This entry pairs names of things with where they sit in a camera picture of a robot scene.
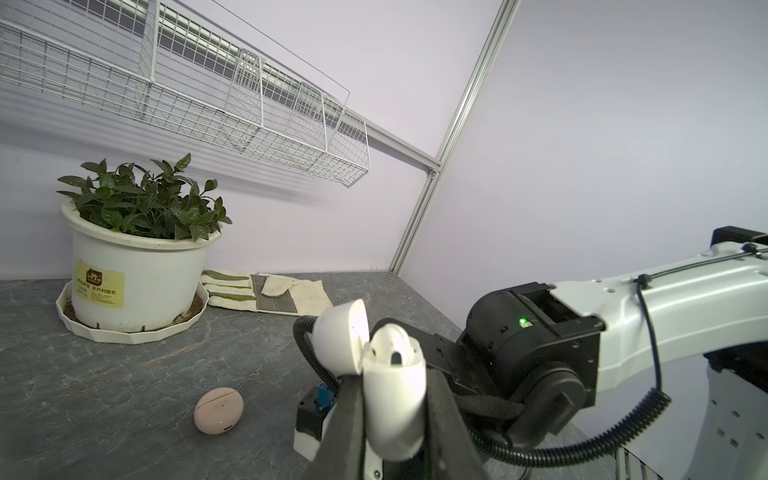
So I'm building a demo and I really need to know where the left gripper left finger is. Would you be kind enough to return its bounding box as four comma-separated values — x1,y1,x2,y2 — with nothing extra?
304,376,365,480

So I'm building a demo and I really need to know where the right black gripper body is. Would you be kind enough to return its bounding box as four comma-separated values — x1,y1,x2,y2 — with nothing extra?
371,318,474,395

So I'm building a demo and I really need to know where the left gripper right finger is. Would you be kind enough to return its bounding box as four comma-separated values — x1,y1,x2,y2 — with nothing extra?
426,370,488,480

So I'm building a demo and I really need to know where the white earbud charging case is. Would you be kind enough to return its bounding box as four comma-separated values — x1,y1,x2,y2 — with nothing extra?
310,300,427,462

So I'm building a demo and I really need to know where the pink earbud charging case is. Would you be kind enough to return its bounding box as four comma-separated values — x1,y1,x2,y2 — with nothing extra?
193,387,244,435

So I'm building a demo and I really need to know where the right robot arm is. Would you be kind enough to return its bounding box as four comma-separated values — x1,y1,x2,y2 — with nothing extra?
293,226,767,479

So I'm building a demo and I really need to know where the beige gardening glove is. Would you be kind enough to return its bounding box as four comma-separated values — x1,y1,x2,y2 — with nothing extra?
200,269,333,317

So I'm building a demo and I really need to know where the potted green plant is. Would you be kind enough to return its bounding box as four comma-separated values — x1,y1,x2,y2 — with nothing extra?
55,154,231,345

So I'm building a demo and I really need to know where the long white wire basket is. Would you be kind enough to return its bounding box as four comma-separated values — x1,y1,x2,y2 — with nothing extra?
1,1,370,186

